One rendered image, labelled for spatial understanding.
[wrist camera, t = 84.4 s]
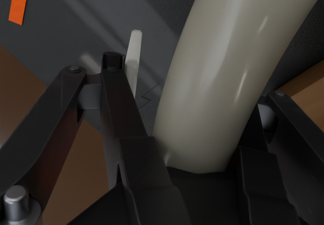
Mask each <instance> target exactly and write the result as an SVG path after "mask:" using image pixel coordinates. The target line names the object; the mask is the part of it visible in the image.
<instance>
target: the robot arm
mask: <svg viewBox="0 0 324 225"><path fill-rule="evenodd" d="M141 39H142V32H141V31H140V30H136V29H134V30H133V31H132V33H131V37H130V42H129V46H128V51H127V55H126V56H125V55H123V54H121V53H118V52H104V53H103V54H102V57H101V72H100V73H97V74H87V69H86V68H83V67H80V66H75V65H69V66H66V67H63V68H62V69H61V71H60V72H59V73H58V74H57V76H56V77H55V78H54V79H53V81H52V82H51V83H50V85H49V86H48V87H47V88H46V90H45V91H44V92H43V94H42V95H41V96H40V98H39V99H38V100H37V102H36V103H35V104H34V105H33V107H32V108H31V109H30V111H29V112H28V113H27V114H26V116H25V117H24V119H23V120H22V121H21V122H20V124H19V125H18V126H17V128H16V129H15V130H14V131H13V133H12V134H11V135H10V137H9V138H8V139H7V141H6V142H5V143H4V144H3V145H2V147H1V148H0V225H43V216H42V214H43V212H44V210H45V208H46V205H47V203H48V201H49V198H50V196H51V194H52V191H53V189H54V186H55V184H56V182H57V179H58V177H59V175H60V172H61V170H62V168H63V165H64V163H65V161H66V158H67V156H68V153H69V151H70V149H71V147H72V144H73V142H74V140H75V137H76V135H77V133H78V130H79V128H80V126H81V123H82V121H83V118H84V116H85V111H86V109H98V110H99V117H100V125H101V132H102V139H103V146H104V154H105V161H106V168H107V175H108V185H109V191H108V192H107V193H106V194H104V195H103V196H102V197H101V198H100V199H98V200H97V201H96V202H95V203H93V204H92V205H91V206H89V207H88V208H87V209H86V210H84V211H83V212H82V213H81V214H79V215H78V216H77V217H76V218H74V219H73V220H72V221H70V222H69V223H68V224H67V225H324V133H323V132H322V131H321V129H320V128H319V127H318V126H317V125H316V124H315V123H314V122H313V121H312V120H311V119H310V118H309V117H308V116H307V115H306V113H305V112H304V111H303V110H302V109H301V108H300V107H299V106H298V105H297V104H296V103H295V102H294V101H293V100H292V99H291V97H290V96H288V95H287V94H285V93H284V92H282V91H279V90H278V91H276V90H270V91H268V92H267V95H266V97H265V96H262V95H260V97H259V99H258V101H257V103H256V105H255V107H254V109H253V111H252V114H251V116H250V118H249V120H248V122H247V124H246V126H245V129H244V131H243V133H242V136H241V138H240V140H239V143H238V145H237V148H236V150H235V153H234V155H233V158H232V161H231V163H230V166H229V169H228V172H212V173H202V174H195V173H191V172H188V171H184V170H180V169H176V168H173V167H166V165H165V162H164V160H163V157H162V154H161V152H160V150H159V147H158V145H157V142H156V139H155V138H154V136H148V135H147V132H146V130H145V127H144V124H143V121H142V118H141V116H140V113H139V110H138V107H137V104H136V102H135V92H136V83H137V76H138V67H139V58H140V48H141ZM285 186H286V188H287V189H288V191H289V193H290V194H291V196H292V198H293V200H294V201H295V203H296V205H297V206H298V208H299V210H300V212H301V213H302V215H303V217H304V219H305V220H306V221H304V220H303V219H302V218H300V217H299V216H298V214H297V210H296V208H295V206H294V205H292V204H290V203H289V200H288V197H287V193H286V189H285Z"/></svg>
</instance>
